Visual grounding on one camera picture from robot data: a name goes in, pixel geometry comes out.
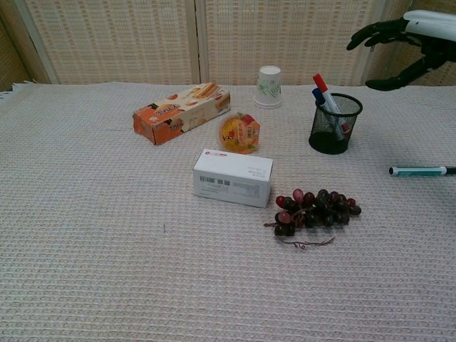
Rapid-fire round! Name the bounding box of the dark red grape bunch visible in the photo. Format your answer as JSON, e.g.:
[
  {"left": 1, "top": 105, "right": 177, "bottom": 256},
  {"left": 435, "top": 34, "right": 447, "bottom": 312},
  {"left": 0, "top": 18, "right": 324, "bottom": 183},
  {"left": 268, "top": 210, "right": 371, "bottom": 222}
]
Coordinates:
[{"left": 263, "top": 188, "right": 363, "bottom": 250}]

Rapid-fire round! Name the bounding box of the red cap marker pen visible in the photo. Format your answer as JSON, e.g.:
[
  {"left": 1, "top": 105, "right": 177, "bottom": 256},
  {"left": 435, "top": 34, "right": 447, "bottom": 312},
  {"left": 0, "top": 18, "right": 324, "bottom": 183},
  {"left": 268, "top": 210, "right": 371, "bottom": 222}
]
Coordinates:
[{"left": 312, "top": 73, "right": 348, "bottom": 138}]

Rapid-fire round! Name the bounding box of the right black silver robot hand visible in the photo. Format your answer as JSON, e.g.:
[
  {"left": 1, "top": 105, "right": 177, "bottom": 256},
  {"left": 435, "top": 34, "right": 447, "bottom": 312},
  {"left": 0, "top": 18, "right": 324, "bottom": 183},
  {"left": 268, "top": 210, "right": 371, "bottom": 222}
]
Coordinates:
[{"left": 346, "top": 9, "right": 456, "bottom": 91}]

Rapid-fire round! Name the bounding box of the light bamboo screen panel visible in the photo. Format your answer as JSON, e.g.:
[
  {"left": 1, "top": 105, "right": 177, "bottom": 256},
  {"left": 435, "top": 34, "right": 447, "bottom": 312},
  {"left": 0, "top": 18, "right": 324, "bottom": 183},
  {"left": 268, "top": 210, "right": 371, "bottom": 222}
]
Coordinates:
[
  {"left": 195, "top": 0, "right": 388, "bottom": 87},
  {"left": 19, "top": 0, "right": 201, "bottom": 86}
]

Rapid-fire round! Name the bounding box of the beige woven tablecloth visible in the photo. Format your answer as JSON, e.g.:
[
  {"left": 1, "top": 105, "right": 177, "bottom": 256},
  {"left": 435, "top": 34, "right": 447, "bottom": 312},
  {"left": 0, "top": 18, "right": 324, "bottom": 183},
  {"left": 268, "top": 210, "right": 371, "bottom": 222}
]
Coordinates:
[{"left": 0, "top": 82, "right": 456, "bottom": 342}]

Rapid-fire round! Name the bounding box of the white paper cup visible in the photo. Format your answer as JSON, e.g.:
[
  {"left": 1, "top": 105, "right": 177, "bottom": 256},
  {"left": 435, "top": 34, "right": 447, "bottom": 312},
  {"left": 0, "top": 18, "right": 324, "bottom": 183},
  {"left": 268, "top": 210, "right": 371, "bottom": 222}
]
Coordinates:
[{"left": 253, "top": 66, "right": 284, "bottom": 110}]

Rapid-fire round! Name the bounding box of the orange biscuit box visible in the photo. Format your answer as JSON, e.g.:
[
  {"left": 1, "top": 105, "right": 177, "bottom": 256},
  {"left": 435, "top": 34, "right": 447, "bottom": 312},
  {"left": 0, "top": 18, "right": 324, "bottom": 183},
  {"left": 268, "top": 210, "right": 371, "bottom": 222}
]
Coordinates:
[{"left": 133, "top": 81, "right": 232, "bottom": 146}]

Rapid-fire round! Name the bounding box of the black mesh pen holder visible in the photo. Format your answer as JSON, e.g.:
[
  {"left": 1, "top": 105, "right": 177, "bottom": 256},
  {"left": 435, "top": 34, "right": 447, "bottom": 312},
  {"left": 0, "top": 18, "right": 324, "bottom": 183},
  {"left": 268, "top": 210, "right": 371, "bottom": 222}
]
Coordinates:
[{"left": 308, "top": 93, "right": 363, "bottom": 155}]

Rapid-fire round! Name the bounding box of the black cap marker pen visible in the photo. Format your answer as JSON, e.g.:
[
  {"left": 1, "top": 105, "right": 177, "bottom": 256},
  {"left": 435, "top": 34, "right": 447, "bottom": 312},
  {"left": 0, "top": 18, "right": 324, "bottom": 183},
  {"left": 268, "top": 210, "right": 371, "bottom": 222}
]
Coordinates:
[{"left": 388, "top": 165, "right": 456, "bottom": 178}]

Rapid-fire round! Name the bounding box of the blue cap marker pen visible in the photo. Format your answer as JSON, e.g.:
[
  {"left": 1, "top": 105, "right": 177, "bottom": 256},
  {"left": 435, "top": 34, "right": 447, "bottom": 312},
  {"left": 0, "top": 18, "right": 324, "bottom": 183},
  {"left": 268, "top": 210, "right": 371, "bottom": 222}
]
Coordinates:
[{"left": 311, "top": 88, "right": 345, "bottom": 142}]

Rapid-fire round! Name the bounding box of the orange fruit jelly cup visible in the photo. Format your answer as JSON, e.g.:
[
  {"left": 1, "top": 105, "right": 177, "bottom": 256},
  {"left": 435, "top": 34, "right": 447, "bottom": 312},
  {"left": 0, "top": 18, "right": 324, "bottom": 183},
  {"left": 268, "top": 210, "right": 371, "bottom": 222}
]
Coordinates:
[{"left": 217, "top": 112, "right": 261, "bottom": 155}]

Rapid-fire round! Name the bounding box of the small white cardboard box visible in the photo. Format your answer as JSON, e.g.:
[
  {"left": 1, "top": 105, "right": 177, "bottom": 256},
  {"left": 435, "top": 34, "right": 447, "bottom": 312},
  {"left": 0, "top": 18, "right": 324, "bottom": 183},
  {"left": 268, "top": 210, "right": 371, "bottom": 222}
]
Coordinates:
[{"left": 192, "top": 148, "right": 274, "bottom": 209}]

